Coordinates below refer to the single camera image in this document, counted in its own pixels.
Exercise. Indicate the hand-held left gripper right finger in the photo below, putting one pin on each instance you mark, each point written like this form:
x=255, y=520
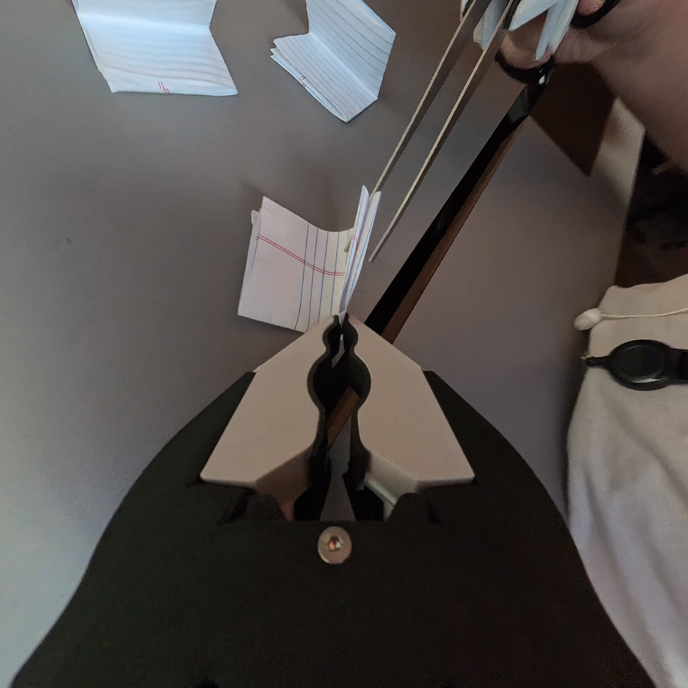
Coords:
x=414, y=430

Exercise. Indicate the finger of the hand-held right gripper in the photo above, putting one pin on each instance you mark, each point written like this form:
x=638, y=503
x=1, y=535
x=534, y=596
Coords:
x=486, y=21
x=529, y=11

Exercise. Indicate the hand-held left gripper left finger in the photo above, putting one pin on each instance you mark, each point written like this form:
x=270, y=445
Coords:
x=258, y=430

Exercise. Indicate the metal tweezers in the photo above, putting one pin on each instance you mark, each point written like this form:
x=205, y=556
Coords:
x=473, y=80

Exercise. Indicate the lined paper sheet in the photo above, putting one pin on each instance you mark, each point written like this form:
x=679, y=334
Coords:
x=333, y=59
x=285, y=269

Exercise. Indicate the grey desk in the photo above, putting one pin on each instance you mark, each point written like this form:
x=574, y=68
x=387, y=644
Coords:
x=484, y=322
x=107, y=322

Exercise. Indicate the person's right hand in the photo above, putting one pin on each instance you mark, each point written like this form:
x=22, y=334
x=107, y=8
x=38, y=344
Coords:
x=607, y=37

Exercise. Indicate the beige shirt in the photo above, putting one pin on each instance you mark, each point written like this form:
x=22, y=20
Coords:
x=634, y=484

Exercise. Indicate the black badge reel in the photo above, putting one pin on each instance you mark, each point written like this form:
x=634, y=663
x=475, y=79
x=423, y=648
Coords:
x=639, y=365

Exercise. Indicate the white grid-creased folded paper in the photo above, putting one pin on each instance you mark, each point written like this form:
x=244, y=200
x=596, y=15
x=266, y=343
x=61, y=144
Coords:
x=156, y=48

